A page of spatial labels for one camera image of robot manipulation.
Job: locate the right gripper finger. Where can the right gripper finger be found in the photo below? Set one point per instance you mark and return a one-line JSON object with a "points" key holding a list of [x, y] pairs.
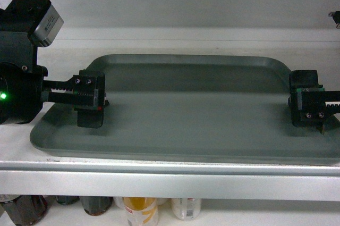
{"points": [[304, 79], [312, 107]]}

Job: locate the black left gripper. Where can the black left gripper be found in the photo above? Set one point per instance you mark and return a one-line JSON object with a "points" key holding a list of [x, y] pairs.
{"points": [[22, 79]]}

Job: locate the grey silver tray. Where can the grey silver tray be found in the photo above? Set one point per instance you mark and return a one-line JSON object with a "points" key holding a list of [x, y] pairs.
{"points": [[217, 109]]}

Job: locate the dark tea bottle middle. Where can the dark tea bottle middle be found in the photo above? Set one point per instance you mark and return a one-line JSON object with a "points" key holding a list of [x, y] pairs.
{"points": [[95, 205]]}

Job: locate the dark tea bottle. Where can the dark tea bottle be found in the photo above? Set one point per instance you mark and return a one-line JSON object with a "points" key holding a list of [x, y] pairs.
{"points": [[24, 209], [95, 205]]}

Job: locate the orange juice bottle front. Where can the orange juice bottle front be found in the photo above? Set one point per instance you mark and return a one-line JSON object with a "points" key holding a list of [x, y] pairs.
{"points": [[141, 211]]}

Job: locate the dark tea bottle left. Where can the dark tea bottle left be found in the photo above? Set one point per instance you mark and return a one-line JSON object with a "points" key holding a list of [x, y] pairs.
{"points": [[24, 209]]}

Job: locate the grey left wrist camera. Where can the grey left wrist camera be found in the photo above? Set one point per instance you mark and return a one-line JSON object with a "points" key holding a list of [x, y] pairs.
{"points": [[47, 29]]}

